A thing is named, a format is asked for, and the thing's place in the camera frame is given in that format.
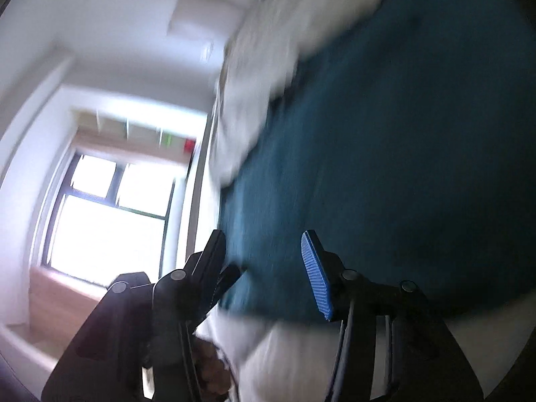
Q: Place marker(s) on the white wall shelf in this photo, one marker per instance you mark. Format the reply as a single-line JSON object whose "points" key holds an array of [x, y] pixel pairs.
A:
{"points": [[125, 127]]}

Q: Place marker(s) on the red box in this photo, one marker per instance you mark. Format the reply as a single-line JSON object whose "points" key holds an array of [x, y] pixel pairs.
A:
{"points": [[189, 145]]}

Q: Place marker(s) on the bed with beige sheet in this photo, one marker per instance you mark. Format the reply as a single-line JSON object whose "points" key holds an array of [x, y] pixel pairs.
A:
{"points": [[259, 71]]}

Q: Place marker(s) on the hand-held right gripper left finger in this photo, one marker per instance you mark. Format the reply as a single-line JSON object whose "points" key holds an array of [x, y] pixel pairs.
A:
{"points": [[217, 251]]}

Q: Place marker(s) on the green object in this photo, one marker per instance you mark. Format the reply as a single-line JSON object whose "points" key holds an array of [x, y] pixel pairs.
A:
{"points": [[167, 140]]}

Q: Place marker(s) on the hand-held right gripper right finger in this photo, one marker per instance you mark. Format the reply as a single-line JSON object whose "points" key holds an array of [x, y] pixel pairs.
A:
{"points": [[318, 280]]}

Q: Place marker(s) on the dark teal knit sweater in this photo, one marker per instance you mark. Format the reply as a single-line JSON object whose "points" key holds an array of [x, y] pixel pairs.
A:
{"points": [[398, 155]]}

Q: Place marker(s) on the person's left hand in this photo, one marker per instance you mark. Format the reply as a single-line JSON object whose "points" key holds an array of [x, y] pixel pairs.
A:
{"points": [[213, 368]]}

